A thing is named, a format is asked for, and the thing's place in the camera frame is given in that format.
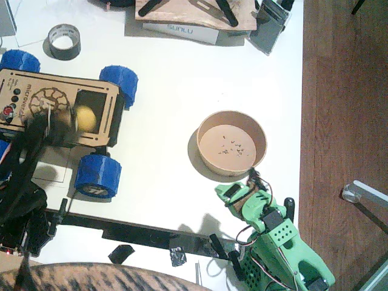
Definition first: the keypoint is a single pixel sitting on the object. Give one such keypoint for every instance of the crumpled dark foil piece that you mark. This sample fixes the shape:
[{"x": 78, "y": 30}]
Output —
[{"x": 177, "y": 257}]

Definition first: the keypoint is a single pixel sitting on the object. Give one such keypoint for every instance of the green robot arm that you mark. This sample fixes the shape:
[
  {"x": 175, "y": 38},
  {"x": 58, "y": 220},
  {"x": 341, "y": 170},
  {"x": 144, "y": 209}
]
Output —
[{"x": 303, "y": 251}]

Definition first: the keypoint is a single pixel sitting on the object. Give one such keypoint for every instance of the thin black chair leg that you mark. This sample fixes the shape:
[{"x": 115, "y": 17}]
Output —
[{"x": 358, "y": 6}]

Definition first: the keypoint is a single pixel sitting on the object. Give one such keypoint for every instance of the small wrist camera board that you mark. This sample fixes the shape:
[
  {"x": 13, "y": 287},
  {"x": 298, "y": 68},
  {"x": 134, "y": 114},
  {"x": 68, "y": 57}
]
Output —
[{"x": 255, "y": 179}]

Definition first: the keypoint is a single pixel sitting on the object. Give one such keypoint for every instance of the white grey box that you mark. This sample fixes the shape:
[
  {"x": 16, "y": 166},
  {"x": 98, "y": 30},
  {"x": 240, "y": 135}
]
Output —
[{"x": 6, "y": 18}]

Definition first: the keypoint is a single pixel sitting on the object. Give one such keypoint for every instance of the black table clamp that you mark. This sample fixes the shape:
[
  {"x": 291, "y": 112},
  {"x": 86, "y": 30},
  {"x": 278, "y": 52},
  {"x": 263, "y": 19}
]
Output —
[
  {"x": 59, "y": 216},
  {"x": 217, "y": 245},
  {"x": 237, "y": 266}
]

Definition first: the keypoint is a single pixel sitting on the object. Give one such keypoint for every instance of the white SUNLU box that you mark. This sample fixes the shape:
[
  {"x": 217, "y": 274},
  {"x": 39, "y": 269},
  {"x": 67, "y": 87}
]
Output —
[{"x": 194, "y": 33}]

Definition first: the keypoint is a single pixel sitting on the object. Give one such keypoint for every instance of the yellow ball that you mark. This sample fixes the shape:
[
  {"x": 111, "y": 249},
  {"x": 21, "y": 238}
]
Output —
[{"x": 87, "y": 119}]

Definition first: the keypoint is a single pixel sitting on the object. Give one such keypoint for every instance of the striped brown fabric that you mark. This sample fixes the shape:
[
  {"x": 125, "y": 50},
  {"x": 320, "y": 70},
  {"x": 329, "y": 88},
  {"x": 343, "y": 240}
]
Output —
[{"x": 91, "y": 277}]

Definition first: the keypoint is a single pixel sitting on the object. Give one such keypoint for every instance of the black flat stick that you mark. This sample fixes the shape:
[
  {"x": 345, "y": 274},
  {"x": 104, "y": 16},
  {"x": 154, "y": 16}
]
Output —
[
  {"x": 150, "y": 7},
  {"x": 227, "y": 12}
]

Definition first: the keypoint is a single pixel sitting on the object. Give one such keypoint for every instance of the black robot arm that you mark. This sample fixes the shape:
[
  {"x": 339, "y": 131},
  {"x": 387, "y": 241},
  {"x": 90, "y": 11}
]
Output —
[{"x": 18, "y": 182}]

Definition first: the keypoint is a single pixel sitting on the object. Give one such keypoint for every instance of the long black bar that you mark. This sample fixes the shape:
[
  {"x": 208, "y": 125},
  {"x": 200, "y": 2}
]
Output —
[{"x": 136, "y": 230}]

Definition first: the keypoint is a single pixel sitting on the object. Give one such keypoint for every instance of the black tape piece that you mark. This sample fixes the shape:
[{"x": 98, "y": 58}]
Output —
[{"x": 121, "y": 254}]

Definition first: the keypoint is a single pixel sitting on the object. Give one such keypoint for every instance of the brown paper bowl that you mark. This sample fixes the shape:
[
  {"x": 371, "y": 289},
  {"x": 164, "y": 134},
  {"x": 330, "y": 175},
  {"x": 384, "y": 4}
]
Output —
[{"x": 230, "y": 142}]

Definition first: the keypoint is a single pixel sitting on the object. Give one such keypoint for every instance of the black round object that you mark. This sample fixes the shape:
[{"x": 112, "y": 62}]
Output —
[{"x": 118, "y": 2}]

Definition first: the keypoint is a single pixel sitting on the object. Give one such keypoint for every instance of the brown wooden board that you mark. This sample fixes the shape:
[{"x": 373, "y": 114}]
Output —
[{"x": 182, "y": 12}]

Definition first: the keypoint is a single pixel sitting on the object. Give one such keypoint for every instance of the grey metal edge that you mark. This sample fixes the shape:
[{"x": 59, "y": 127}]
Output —
[{"x": 376, "y": 279}]

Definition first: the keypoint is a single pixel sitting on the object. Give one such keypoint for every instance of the grey duct tape roll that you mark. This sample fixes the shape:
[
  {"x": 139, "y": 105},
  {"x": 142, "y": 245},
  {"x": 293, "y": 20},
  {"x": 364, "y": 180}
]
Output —
[{"x": 72, "y": 45}]

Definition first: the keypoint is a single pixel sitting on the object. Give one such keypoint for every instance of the grey chair leg with caster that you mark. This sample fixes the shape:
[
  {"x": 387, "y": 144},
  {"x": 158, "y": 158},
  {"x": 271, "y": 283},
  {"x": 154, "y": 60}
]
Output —
[{"x": 366, "y": 191}]

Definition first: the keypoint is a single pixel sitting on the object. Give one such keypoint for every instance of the blue ribbed rover wheel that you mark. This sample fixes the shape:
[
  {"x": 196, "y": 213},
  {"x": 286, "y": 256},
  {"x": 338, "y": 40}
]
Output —
[
  {"x": 97, "y": 172},
  {"x": 21, "y": 60},
  {"x": 121, "y": 82},
  {"x": 3, "y": 151}
]

